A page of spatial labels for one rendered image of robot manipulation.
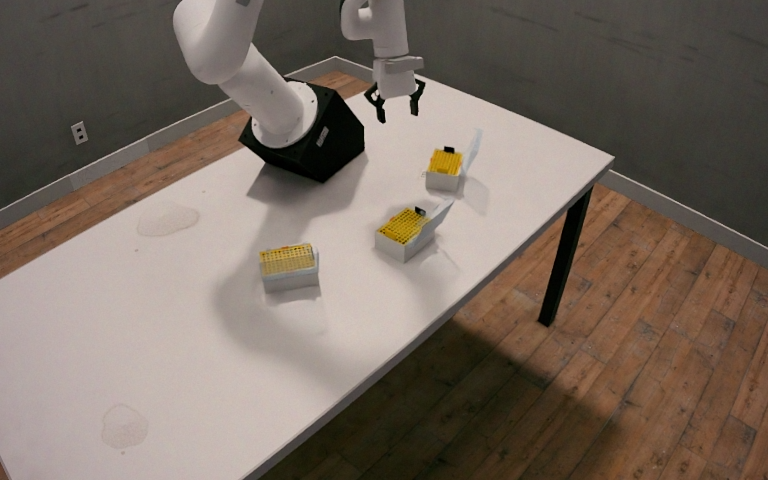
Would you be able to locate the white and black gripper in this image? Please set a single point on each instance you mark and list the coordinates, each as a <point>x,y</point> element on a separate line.
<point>391,86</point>

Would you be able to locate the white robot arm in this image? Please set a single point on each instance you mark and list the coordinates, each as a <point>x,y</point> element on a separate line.
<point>216,52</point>

